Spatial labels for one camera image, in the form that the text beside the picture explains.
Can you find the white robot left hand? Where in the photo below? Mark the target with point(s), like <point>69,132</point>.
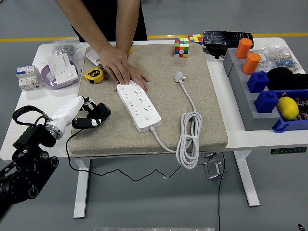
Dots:
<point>68,110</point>

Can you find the person's left hand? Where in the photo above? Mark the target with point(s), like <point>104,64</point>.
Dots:
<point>138,77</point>

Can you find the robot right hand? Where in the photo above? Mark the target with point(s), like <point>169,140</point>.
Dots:
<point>301,227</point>

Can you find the person's right hand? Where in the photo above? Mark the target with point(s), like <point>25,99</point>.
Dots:
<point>113,61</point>

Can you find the white power strip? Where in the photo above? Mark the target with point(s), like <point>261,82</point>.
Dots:
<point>136,99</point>

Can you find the black plug adapter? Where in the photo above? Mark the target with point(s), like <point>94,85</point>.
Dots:
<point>102,110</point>

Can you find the person's right forearm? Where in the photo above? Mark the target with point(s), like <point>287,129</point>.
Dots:
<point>85,26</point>

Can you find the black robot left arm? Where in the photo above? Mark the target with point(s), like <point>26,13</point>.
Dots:
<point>26,163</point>

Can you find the person's left forearm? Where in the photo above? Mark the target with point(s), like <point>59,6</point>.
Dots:
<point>126,24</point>

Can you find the white three-pin plug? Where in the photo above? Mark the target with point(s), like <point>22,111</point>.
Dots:
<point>178,76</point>

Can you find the dark circuit board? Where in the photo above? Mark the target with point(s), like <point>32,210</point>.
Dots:
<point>302,106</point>

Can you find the small yellow object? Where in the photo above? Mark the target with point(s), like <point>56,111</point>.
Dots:
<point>131,51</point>

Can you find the yellow tape measure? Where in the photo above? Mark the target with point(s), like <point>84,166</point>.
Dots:
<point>94,75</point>

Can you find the purple bowl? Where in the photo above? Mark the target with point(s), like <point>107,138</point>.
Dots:
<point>45,79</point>

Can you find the person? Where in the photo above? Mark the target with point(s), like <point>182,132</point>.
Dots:
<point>108,14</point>

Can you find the clear bag of screws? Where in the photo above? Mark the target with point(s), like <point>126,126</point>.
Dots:
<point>65,48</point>

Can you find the large colourful puzzle cube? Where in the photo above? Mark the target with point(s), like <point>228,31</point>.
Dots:
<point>181,48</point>

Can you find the white circuit breaker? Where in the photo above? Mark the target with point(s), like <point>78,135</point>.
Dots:
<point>26,79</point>

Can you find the grey-brown mat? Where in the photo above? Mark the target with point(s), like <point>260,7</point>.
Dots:
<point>168,120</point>

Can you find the small colourful puzzle cube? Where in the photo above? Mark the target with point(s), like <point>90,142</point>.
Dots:
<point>196,39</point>

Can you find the white table leg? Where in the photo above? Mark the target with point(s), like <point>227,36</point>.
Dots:
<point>247,183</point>
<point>81,192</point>

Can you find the table height control panel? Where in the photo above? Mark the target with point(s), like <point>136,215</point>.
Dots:
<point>288,150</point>

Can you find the black wrapped box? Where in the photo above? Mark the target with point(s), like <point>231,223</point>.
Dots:
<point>223,38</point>

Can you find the grey stepped block holder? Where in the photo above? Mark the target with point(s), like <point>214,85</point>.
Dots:
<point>240,79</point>

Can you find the blue plastic bin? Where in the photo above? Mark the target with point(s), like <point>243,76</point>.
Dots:
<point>288,125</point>

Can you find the orange cylinder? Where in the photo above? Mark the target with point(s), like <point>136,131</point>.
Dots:
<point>243,48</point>
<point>250,63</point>

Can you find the blue block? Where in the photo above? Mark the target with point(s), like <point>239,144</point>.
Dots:
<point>265,102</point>
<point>257,81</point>

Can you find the yellow lemon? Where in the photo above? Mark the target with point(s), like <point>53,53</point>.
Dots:
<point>287,108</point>

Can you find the clear bag of parts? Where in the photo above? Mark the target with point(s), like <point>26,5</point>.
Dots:
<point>279,59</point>

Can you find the white flat switch plate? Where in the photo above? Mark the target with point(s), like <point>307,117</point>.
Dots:
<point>92,56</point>

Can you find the white wall socket panel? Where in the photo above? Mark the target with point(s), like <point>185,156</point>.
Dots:
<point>67,74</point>

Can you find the white wall switch panel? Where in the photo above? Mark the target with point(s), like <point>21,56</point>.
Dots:
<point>57,62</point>

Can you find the small black mount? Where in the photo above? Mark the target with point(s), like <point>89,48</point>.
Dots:
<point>215,51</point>

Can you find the small metal bracket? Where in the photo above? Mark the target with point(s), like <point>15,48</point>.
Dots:
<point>209,154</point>

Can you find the large metal bracket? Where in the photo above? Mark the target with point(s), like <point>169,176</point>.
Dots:
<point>213,169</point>

